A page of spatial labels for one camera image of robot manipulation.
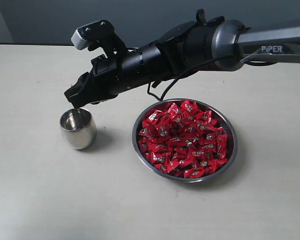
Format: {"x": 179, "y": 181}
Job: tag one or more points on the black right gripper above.
{"x": 108, "y": 78}

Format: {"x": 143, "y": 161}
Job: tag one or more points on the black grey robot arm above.
{"x": 198, "y": 45}

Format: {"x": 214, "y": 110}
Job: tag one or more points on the stainless steel cup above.
{"x": 78, "y": 128}

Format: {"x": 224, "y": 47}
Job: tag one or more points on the pile of red candies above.
{"x": 182, "y": 140}

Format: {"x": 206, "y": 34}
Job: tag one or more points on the metal bowl of red candies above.
{"x": 230, "y": 155}

